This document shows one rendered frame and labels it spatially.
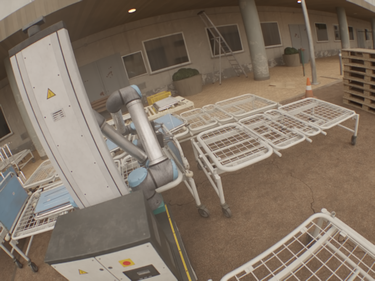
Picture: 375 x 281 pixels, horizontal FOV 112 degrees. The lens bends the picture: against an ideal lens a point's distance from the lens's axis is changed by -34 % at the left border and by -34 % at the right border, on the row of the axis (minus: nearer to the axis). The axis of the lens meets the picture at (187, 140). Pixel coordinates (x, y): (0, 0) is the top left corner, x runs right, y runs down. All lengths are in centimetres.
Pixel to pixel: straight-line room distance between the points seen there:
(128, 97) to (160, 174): 56
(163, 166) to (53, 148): 70
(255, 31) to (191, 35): 265
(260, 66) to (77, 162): 670
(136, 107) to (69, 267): 104
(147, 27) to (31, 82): 699
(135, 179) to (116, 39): 679
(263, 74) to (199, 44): 290
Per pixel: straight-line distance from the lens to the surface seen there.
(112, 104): 136
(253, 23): 714
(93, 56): 765
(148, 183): 127
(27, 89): 109
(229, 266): 157
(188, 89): 669
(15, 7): 566
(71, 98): 99
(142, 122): 130
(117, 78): 751
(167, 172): 128
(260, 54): 712
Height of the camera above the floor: 141
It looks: 25 degrees down
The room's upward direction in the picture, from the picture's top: 15 degrees counter-clockwise
